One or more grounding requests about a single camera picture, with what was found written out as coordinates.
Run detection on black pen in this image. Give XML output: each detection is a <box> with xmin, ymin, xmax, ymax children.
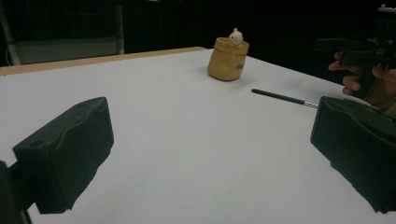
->
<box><xmin>251</xmin><ymin>88</ymin><xmax>319</xmax><ymax>109</ymax></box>

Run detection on slanted metal stand pole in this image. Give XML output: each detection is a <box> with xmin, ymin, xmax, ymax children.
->
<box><xmin>0</xmin><ymin>0</ymin><xmax>21</xmax><ymax>67</ymax></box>

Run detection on grey panel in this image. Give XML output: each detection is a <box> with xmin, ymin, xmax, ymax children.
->
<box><xmin>12</xmin><ymin>36</ymin><xmax>120</xmax><ymax>65</ymax></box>

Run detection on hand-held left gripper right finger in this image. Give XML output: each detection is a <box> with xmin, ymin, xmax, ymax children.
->
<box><xmin>310</xmin><ymin>95</ymin><xmax>396</xmax><ymax>215</ymax></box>

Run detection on yellow bag-shaped pen holder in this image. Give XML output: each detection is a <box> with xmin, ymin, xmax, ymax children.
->
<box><xmin>206</xmin><ymin>27</ymin><xmax>250</xmax><ymax>82</ymax></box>

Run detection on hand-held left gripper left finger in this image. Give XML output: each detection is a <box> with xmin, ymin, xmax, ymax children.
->
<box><xmin>12</xmin><ymin>96</ymin><xmax>115</xmax><ymax>215</ymax></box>

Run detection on grey metal post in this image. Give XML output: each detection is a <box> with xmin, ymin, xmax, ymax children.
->
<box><xmin>114</xmin><ymin>4</ymin><xmax>125</xmax><ymax>56</ymax></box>

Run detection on white table cover sheet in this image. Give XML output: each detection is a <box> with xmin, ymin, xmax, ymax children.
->
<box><xmin>0</xmin><ymin>48</ymin><xmax>396</xmax><ymax>224</ymax></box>

